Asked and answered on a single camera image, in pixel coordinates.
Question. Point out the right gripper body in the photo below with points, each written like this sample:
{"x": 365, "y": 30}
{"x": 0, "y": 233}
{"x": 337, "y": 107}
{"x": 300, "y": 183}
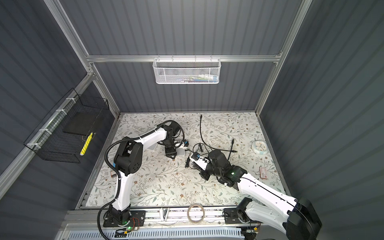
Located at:
{"x": 206, "y": 173}

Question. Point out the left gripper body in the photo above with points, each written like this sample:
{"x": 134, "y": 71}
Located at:
{"x": 170, "y": 151}

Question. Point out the white network switch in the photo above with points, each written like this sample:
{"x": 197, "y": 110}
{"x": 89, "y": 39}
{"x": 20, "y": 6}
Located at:
{"x": 180, "y": 152}
{"x": 152, "y": 147}

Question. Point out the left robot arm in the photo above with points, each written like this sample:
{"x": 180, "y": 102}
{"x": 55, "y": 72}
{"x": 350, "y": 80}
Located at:
{"x": 125, "y": 158}

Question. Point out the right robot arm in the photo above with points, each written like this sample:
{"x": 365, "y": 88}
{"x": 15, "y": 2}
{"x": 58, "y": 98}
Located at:
{"x": 297, "y": 218}

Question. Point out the clear tape roll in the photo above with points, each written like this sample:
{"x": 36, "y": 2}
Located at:
{"x": 196, "y": 213}

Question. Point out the red white small box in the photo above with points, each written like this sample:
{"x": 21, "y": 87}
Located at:
{"x": 263, "y": 173}

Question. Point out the white round timer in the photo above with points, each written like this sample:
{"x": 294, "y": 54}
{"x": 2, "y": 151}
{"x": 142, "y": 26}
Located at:
{"x": 260, "y": 147}

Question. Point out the yellow striped marker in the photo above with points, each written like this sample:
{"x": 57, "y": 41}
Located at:
{"x": 86, "y": 144}

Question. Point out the black foam pad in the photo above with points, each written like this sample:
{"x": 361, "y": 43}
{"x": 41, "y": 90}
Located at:
{"x": 82, "y": 124}

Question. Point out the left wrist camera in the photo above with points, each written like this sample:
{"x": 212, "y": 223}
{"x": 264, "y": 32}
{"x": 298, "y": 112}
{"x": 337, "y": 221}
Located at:
{"x": 181, "y": 144}

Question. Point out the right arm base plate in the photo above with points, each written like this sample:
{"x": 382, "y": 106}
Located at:
{"x": 231, "y": 217}

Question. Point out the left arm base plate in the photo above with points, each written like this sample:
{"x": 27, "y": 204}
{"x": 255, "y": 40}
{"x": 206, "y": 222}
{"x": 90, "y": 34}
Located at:
{"x": 135, "y": 218}

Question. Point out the white wire mesh basket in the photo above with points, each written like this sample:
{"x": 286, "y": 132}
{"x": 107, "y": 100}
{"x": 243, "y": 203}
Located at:
{"x": 194, "y": 72}

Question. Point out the black wire basket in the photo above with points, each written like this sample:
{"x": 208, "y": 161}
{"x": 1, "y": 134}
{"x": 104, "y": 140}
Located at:
{"x": 67, "y": 134}

